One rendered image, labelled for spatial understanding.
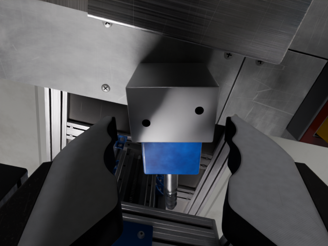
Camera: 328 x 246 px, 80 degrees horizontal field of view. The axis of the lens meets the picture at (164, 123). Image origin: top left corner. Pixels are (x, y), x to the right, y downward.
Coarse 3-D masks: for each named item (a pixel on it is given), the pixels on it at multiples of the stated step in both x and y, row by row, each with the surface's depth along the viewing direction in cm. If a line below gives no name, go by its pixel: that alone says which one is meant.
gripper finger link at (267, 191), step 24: (240, 120) 11; (240, 144) 9; (264, 144) 9; (240, 168) 8; (264, 168) 8; (288, 168) 8; (240, 192) 7; (264, 192) 7; (288, 192) 7; (240, 216) 6; (264, 216) 6; (288, 216) 6; (312, 216) 6; (240, 240) 6; (264, 240) 5; (288, 240) 5; (312, 240) 5
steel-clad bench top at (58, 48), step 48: (0, 0) 13; (0, 48) 15; (48, 48) 15; (96, 48) 15; (144, 48) 14; (192, 48) 14; (288, 48) 14; (96, 96) 16; (240, 96) 16; (288, 96) 16
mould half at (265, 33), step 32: (96, 0) 5; (128, 0) 5; (160, 0) 5; (192, 0) 5; (224, 0) 5; (256, 0) 5; (288, 0) 5; (160, 32) 6; (192, 32) 6; (224, 32) 6; (256, 32) 6; (288, 32) 6
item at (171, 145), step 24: (144, 72) 13; (168, 72) 13; (192, 72) 13; (144, 96) 11; (168, 96) 11; (192, 96) 11; (216, 96) 10; (144, 120) 12; (168, 120) 11; (192, 120) 11; (144, 144) 14; (168, 144) 14; (192, 144) 14; (144, 168) 15; (168, 168) 15; (192, 168) 15; (168, 192) 18
